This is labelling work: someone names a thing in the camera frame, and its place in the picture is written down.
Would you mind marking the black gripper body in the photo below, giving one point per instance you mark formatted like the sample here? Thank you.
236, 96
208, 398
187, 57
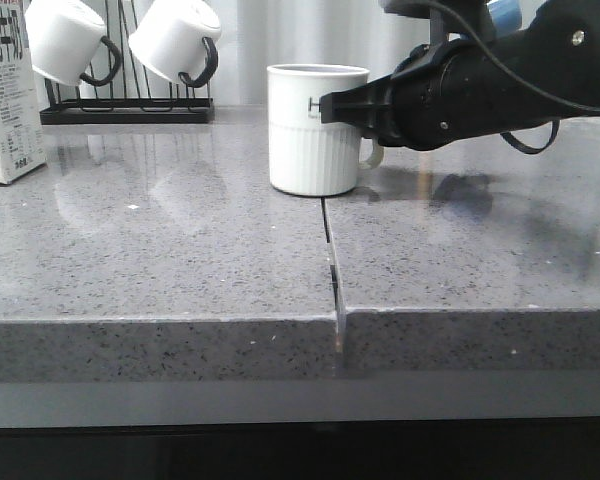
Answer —
441, 95

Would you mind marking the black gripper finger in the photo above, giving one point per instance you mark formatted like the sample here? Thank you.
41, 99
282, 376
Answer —
367, 107

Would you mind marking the white HOME mug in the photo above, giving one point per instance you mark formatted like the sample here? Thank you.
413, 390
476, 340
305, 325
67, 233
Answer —
306, 156

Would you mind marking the whole milk carton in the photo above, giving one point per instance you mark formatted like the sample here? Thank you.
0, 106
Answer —
21, 133

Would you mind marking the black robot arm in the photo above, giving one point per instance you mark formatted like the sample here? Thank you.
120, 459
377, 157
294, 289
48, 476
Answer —
553, 65

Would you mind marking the blue enamel mug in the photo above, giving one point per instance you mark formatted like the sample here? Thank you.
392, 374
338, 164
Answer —
506, 16

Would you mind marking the white enamel mug black handle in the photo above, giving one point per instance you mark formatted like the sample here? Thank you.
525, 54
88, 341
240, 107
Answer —
176, 40

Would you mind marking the black wire mug rack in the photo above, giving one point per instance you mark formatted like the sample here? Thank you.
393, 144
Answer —
135, 96

